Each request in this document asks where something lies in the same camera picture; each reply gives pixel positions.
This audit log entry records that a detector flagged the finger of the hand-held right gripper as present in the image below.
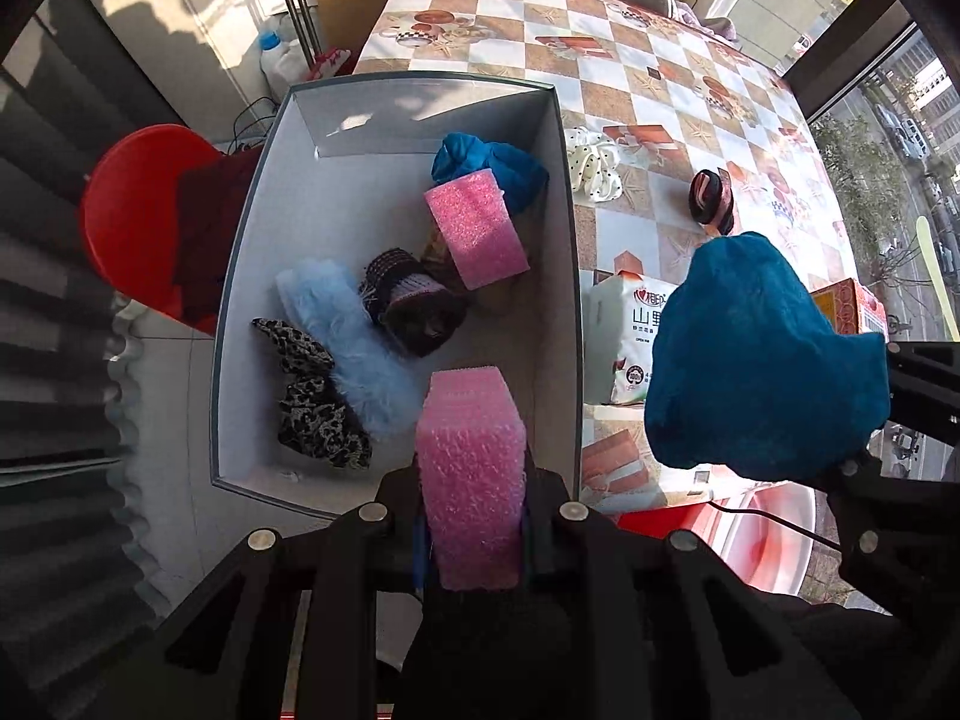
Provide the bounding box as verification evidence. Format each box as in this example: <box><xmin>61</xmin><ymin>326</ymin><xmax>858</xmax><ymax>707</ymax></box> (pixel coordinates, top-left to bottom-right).
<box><xmin>885</xmin><ymin>341</ymin><xmax>960</xmax><ymax>440</ymax></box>
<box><xmin>821</xmin><ymin>450</ymin><xmax>960</xmax><ymax>616</ymax></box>

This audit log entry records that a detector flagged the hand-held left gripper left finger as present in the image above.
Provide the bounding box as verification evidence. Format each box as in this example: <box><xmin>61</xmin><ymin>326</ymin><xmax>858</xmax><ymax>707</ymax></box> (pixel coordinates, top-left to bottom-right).
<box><xmin>90</xmin><ymin>465</ymin><xmax>432</xmax><ymax>720</ymax></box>

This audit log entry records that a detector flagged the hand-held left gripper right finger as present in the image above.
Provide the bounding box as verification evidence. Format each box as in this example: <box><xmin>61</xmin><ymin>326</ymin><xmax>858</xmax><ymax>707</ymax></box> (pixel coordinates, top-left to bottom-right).
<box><xmin>517</xmin><ymin>457</ymin><xmax>863</xmax><ymax>720</ymax></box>

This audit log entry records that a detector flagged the pink sponge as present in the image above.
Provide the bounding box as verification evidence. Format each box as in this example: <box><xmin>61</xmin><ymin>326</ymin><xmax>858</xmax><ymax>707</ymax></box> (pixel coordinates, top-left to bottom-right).
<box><xmin>424</xmin><ymin>171</ymin><xmax>532</xmax><ymax>292</ymax></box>
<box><xmin>415</xmin><ymin>366</ymin><xmax>527</xmax><ymax>592</ymax></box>

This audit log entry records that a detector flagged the blue plastic cover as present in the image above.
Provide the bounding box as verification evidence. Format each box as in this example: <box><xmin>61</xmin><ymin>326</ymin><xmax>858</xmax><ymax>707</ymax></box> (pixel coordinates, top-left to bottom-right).
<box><xmin>645</xmin><ymin>232</ymin><xmax>893</xmax><ymax>481</ymax></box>
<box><xmin>431</xmin><ymin>133</ymin><xmax>550</xmax><ymax>215</ymax></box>

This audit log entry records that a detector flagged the leopard print scrunchie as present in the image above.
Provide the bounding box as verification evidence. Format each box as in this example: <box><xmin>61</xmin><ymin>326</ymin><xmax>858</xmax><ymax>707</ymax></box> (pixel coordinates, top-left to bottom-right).
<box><xmin>251</xmin><ymin>317</ymin><xmax>374</xmax><ymax>471</ymax></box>

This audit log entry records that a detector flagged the light blue fluffy headband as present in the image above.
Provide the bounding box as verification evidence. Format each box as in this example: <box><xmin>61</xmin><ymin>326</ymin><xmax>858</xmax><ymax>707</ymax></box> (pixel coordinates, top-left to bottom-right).
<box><xmin>275</xmin><ymin>259</ymin><xmax>428</xmax><ymax>440</ymax></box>

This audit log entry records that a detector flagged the purple black knitted hat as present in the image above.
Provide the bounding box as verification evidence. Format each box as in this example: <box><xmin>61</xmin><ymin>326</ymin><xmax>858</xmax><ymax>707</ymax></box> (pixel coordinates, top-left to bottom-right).
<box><xmin>358</xmin><ymin>247</ymin><xmax>470</xmax><ymax>357</ymax></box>

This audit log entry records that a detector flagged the pink and black striped band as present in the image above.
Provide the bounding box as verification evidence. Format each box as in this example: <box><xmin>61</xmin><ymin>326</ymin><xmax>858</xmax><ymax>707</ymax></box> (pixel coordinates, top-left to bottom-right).
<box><xmin>688</xmin><ymin>169</ymin><xmax>740</xmax><ymax>235</ymax></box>

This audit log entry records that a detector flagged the grey cardboard box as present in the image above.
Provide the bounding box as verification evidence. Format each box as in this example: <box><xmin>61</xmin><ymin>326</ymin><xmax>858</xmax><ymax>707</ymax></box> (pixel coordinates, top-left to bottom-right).
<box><xmin>208</xmin><ymin>73</ymin><xmax>584</xmax><ymax>520</ymax></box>

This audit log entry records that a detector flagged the red patterned carton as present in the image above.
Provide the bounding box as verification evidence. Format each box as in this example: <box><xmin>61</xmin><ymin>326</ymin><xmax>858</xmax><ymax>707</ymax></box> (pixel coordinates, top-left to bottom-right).
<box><xmin>808</xmin><ymin>277</ymin><xmax>890</xmax><ymax>335</ymax></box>

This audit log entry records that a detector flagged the pale yellow window strip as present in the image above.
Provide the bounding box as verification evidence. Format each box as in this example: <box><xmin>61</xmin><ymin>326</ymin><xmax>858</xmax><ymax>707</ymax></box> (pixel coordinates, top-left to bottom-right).
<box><xmin>915</xmin><ymin>216</ymin><xmax>960</xmax><ymax>338</ymax></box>

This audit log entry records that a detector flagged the red plastic basin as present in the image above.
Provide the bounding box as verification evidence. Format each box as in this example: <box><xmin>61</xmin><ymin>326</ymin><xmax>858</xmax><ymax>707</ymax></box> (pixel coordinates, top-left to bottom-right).
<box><xmin>619</xmin><ymin>484</ymin><xmax>815</xmax><ymax>601</ymax></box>

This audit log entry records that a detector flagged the tree outside window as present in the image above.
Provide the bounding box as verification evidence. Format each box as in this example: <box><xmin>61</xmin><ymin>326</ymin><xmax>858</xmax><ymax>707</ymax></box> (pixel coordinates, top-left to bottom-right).
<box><xmin>814</xmin><ymin>116</ymin><xmax>931</xmax><ymax>301</ymax></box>

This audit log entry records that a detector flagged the floral tissue pack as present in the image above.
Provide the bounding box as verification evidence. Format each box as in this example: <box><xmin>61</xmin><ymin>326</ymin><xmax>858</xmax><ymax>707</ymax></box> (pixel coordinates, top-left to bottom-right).
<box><xmin>583</xmin><ymin>270</ymin><xmax>676</xmax><ymax>406</ymax></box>

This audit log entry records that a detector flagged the white polka dot scrunchie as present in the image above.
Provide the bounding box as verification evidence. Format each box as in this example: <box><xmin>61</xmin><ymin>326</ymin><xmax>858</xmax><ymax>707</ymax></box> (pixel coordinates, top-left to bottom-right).
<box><xmin>562</xmin><ymin>127</ymin><xmax>627</xmax><ymax>202</ymax></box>

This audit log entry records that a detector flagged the pile of pale clothes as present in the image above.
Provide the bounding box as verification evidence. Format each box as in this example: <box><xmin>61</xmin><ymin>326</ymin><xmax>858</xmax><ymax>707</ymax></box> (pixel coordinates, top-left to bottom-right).
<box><xmin>600</xmin><ymin>0</ymin><xmax>740</xmax><ymax>42</ymax></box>

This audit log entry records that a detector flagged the red plastic stool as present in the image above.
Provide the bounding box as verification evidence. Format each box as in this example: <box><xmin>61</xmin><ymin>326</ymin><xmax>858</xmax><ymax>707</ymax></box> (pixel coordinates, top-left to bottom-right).
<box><xmin>80</xmin><ymin>124</ymin><xmax>260</xmax><ymax>338</ymax></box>

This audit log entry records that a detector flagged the white detergent bottle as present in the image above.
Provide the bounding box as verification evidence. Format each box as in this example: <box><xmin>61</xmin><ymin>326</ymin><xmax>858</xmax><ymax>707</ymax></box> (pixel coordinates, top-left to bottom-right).
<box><xmin>259</xmin><ymin>30</ymin><xmax>308</xmax><ymax>102</ymax></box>

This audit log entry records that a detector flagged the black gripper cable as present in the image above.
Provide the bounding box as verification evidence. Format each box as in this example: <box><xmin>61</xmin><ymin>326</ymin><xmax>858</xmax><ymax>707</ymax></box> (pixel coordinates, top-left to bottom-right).
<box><xmin>712</xmin><ymin>506</ymin><xmax>841</xmax><ymax>548</ymax></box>

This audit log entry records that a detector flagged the black floor cable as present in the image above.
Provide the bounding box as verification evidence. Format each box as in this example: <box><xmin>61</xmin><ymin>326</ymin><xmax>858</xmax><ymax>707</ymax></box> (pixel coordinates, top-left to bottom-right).
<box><xmin>232</xmin><ymin>97</ymin><xmax>280</xmax><ymax>152</ymax></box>

